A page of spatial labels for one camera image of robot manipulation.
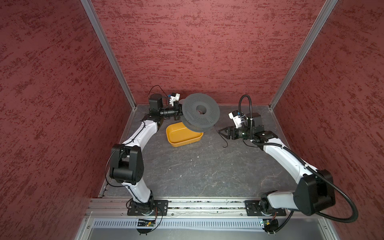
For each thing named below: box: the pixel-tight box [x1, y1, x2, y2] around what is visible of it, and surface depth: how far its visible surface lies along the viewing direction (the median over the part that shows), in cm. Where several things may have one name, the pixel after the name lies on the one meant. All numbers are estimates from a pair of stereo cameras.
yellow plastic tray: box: [166, 122, 204, 147], surface depth 102 cm
